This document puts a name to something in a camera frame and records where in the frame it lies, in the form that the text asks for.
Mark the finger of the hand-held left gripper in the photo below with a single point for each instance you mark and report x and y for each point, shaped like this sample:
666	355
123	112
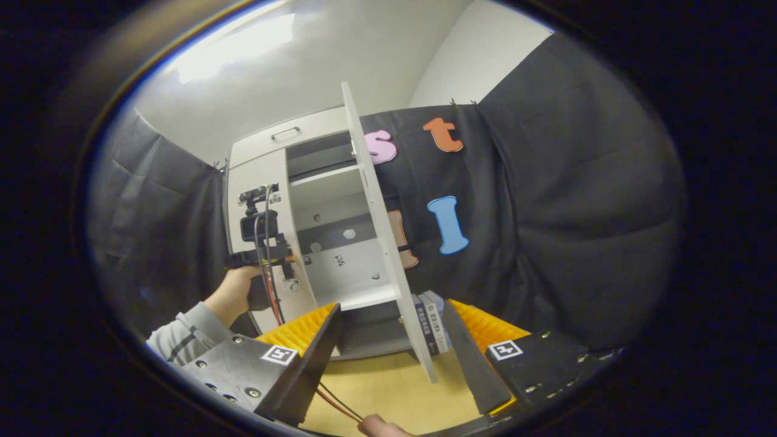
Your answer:
290	259

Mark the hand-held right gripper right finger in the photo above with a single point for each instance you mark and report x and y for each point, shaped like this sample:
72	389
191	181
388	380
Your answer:
473	364

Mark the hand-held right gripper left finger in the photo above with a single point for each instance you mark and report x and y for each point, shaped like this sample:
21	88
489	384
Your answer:
309	376

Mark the beige double-door shoe cabinet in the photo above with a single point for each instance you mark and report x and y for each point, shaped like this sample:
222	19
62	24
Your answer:
322	127

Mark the white cabinet shelf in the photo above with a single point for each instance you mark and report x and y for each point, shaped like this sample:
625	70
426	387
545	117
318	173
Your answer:
364	297
322	179

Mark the light spine book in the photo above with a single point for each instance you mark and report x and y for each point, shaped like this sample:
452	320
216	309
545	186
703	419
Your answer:
440	321

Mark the dark spine book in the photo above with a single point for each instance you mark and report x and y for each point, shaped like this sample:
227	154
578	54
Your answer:
425	328

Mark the metal backdrop clip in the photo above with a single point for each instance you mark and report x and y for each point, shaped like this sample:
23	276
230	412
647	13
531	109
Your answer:
461	103
217	164

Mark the black backdrop cloth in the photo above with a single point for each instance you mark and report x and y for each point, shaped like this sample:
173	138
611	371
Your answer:
576	212

